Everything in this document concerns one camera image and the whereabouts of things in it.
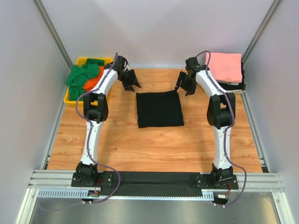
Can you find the aluminium frame rail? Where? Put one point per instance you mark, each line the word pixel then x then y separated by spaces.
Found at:
pixel 57 184

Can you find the pink folded t shirt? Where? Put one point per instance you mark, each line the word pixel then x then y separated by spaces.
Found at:
pixel 225 67

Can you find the stack of folded shirts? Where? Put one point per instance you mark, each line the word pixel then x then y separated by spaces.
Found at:
pixel 235 87

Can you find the orange t shirt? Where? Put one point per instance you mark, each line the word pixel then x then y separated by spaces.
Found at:
pixel 91 83

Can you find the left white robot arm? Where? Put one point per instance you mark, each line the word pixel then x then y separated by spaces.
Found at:
pixel 95 112

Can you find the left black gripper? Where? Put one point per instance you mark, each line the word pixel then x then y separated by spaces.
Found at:
pixel 127 86

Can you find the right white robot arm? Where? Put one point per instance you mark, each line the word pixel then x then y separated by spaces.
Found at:
pixel 220 115

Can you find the green t shirt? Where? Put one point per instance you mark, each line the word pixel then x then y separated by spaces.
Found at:
pixel 80 77

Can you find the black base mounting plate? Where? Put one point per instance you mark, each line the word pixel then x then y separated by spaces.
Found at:
pixel 153 184

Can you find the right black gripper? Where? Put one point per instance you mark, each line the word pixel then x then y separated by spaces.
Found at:
pixel 182 75

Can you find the black t shirt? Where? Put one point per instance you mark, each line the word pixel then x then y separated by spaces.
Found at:
pixel 159 109

